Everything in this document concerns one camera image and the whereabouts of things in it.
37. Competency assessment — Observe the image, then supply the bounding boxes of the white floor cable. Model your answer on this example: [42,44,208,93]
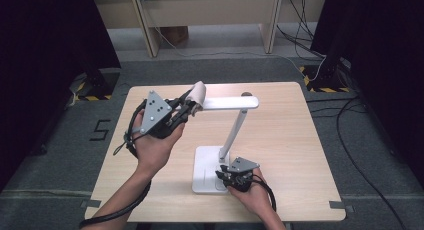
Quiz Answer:
[141,0,328,83]

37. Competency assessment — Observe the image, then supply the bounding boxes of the left hand-held gripper black cable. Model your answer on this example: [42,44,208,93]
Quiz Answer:
[79,99,153,229]

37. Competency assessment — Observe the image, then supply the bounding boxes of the black stand base striped tape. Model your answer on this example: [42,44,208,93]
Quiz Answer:
[69,68,121,103]
[299,54,351,94]

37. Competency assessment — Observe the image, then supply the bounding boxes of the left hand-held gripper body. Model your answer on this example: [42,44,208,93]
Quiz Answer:
[131,89,188,140]

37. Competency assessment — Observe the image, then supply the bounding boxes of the black cables bundle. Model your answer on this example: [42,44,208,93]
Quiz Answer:
[276,0,327,62]

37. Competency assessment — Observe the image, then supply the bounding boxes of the brown cardboard box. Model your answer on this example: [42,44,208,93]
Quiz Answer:
[159,25,190,46]

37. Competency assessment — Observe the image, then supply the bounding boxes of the grey tape piece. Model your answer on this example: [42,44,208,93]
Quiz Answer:
[80,199,102,209]
[329,200,355,214]

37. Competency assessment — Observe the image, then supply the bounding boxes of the long black floor cable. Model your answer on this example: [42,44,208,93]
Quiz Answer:
[306,94,409,230]

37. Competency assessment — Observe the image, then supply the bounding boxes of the white desk lamp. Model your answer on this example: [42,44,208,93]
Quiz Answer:
[165,95,260,195]

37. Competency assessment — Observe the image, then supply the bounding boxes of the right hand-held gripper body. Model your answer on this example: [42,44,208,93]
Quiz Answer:
[226,156,260,194]

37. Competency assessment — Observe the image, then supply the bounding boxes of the person's left hand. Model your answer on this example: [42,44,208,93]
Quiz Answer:
[132,109,186,176]

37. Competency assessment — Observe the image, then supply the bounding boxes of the right hand-held gripper black cable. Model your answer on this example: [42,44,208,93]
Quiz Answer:
[251,174,278,213]

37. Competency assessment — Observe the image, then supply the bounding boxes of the person's right hand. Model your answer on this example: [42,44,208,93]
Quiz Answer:
[227,168,273,218]

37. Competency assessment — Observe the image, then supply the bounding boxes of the hand-held gripper black cable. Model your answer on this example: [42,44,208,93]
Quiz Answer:
[79,99,153,229]
[251,174,278,213]

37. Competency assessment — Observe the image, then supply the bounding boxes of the beige desk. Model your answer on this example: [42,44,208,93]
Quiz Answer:
[91,0,329,59]

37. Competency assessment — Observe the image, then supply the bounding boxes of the black curtain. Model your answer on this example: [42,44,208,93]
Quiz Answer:
[311,0,424,188]
[0,0,122,191]

